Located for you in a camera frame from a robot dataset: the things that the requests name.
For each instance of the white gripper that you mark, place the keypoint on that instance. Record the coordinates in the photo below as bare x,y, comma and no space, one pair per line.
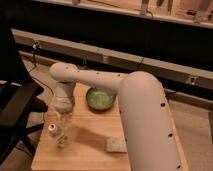
64,105

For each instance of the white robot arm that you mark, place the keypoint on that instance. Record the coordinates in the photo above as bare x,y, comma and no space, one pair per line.
143,107

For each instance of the clear plastic bottle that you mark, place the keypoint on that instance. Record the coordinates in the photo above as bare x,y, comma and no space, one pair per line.
59,134

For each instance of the green bowl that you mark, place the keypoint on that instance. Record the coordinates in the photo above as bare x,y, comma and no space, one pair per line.
99,100

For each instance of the black office chair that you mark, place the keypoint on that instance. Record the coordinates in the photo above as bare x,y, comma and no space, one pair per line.
18,94

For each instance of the tan square sponge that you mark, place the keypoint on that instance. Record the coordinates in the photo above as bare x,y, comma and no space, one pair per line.
115,145

